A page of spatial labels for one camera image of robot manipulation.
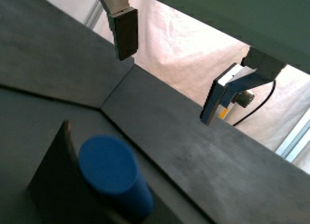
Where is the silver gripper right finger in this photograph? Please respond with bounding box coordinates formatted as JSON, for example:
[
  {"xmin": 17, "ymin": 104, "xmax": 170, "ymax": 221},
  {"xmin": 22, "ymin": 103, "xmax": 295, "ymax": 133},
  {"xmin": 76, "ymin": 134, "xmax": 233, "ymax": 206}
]
[{"xmin": 200, "ymin": 47, "xmax": 285, "ymax": 125}]

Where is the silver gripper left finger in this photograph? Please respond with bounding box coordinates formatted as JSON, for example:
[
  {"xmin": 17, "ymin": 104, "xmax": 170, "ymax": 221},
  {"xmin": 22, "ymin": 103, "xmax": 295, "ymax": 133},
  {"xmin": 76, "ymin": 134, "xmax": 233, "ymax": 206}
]
[{"xmin": 98, "ymin": 0, "xmax": 137, "ymax": 61}]

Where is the blue oval cylinder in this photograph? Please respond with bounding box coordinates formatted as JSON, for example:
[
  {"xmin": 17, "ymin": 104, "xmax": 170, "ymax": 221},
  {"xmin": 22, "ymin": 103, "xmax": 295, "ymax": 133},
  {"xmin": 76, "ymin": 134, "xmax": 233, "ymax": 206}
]
[{"xmin": 77, "ymin": 135, "xmax": 153, "ymax": 219}]

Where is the dark curved cradle fixture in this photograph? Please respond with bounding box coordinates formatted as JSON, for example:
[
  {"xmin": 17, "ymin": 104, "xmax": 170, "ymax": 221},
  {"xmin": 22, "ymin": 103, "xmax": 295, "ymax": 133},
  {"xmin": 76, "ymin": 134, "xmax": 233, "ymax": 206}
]
[{"xmin": 26, "ymin": 120, "xmax": 186, "ymax": 224}]

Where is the black background cable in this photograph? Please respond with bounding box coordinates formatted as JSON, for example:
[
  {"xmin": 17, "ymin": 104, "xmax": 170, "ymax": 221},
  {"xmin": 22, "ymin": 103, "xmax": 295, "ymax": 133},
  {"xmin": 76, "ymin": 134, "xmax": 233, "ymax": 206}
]
[{"xmin": 231, "ymin": 80, "xmax": 277, "ymax": 127}]

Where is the aluminium frame profile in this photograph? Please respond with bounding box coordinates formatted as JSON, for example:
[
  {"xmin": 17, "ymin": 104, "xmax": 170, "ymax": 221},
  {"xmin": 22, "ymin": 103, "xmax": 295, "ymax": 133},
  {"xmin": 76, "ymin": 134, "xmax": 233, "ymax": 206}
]
[{"xmin": 275, "ymin": 108, "xmax": 310, "ymax": 162}]

